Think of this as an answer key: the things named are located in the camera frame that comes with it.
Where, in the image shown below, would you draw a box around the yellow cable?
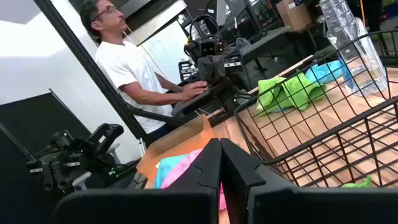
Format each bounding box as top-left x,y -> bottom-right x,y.
123,25 -> 169,81

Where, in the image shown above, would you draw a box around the clear spray bottle blue label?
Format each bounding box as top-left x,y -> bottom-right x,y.
319,0 -> 389,96

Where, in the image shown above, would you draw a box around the black wire basket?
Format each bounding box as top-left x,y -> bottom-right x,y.
233,29 -> 398,189

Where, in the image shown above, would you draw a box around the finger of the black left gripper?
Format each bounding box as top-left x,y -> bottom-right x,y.
211,55 -> 226,80
197,55 -> 213,82

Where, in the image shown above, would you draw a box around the blue microfiber towel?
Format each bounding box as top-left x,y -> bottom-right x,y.
154,154 -> 189,190
304,60 -> 345,85

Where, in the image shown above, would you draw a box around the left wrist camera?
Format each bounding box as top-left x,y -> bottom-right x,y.
198,39 -> 219,57

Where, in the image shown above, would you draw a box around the green microfiber towel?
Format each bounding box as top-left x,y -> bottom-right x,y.
341,175 -> 373,189
255,72 -> 327,118

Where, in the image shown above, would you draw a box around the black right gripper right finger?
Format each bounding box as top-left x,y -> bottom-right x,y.
220,138 -> 398,224

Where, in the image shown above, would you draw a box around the person's glasses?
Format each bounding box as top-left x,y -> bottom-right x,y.
92,5 -> 121,22

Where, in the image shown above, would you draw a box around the person's hand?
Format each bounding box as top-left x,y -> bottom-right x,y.
180,80 -> 210,102

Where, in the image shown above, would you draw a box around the gray side desk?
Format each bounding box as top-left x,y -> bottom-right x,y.
170,88 -> 224,118

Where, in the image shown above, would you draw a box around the person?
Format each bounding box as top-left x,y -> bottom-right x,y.
79,0 -> 210,144

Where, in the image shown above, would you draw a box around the pink microfiber towel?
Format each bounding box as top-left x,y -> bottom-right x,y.
160,148 -> 228,212

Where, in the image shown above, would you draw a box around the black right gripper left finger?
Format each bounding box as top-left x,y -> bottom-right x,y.
52,138 -> 223,224

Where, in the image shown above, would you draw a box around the cardboard box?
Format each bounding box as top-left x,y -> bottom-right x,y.
275,0 -> 313,32

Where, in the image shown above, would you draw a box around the black metal rig frame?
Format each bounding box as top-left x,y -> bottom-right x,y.
33,0 -> 187,147

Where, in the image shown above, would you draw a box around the orange cloth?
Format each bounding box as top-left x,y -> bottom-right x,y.
136,114 -> 215,184

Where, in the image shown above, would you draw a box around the gray background table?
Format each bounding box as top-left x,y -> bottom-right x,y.
241,25 -> 292,66

